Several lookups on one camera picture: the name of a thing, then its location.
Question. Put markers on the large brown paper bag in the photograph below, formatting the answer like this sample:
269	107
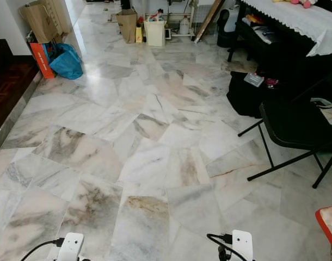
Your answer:
40	23

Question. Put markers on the black folding chair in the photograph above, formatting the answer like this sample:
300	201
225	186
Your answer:
296	125

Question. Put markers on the black desk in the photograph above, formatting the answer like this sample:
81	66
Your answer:
264	53

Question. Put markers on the dark wooden step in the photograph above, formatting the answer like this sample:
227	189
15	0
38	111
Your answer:
11	81

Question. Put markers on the pink plush toy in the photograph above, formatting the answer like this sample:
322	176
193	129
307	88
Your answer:
305	2

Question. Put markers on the blue plastic bag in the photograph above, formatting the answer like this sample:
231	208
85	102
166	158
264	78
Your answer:
67	65

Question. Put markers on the white plastic jug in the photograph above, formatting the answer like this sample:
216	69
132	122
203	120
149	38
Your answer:
184	26

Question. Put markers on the small magenta item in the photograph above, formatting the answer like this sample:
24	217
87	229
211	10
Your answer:
270	82

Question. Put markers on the grey card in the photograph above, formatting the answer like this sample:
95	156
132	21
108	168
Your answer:
253	79

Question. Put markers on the orange flat box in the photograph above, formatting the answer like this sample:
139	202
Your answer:
42	61

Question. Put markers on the white lace tablecloth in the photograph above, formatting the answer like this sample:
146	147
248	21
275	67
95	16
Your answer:
296	22

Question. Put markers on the small brown paper bag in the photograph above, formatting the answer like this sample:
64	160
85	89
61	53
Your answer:
127	27

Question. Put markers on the black bin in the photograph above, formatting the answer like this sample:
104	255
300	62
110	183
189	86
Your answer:
226	30

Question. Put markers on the white paper bag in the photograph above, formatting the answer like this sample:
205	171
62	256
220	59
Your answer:
154	33

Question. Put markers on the leaning wooden plank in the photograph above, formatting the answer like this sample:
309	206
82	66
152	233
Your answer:
209	20

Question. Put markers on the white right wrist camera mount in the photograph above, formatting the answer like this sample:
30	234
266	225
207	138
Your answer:
242	244

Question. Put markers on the black fabric bag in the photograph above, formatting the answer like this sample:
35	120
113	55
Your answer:
245	98

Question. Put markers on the yellow packet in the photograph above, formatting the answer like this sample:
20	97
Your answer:
139	35

